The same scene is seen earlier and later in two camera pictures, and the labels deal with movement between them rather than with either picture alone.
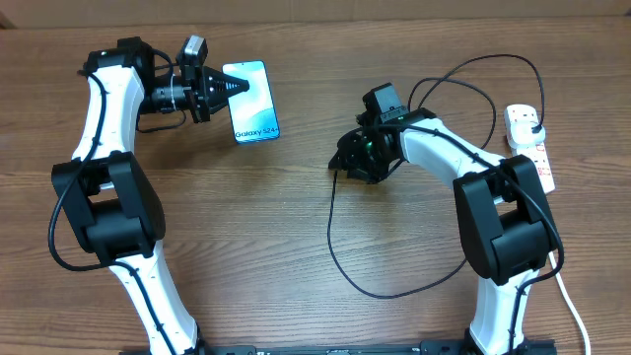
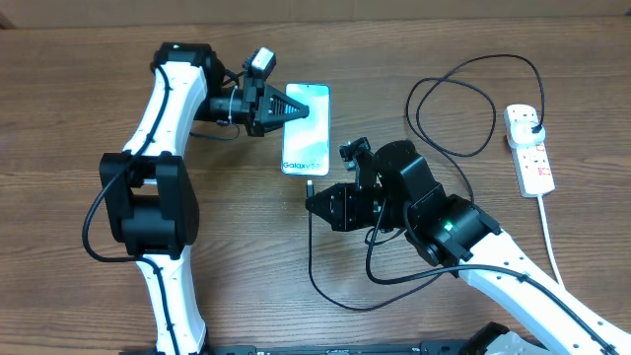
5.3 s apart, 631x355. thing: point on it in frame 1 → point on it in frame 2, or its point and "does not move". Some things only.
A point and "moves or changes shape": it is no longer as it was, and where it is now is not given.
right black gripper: [351, 159] → [346, 219]
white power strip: [528, 112] does not move
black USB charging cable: [335, 187] → [335, 301]
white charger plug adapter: [523, 136] does not move
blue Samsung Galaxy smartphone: [253, 112] moves or changes shape
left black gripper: [200, 86] → [262, 111]
